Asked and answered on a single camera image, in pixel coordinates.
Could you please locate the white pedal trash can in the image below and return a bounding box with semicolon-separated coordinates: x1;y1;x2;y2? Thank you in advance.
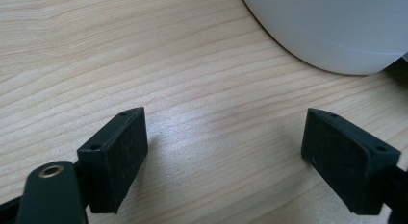
239;0;408;76

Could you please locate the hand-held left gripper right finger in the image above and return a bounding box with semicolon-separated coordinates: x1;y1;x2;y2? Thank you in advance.
300;108;402;216

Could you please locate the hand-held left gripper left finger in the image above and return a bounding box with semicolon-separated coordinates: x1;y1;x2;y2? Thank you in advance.
77;107;149;215

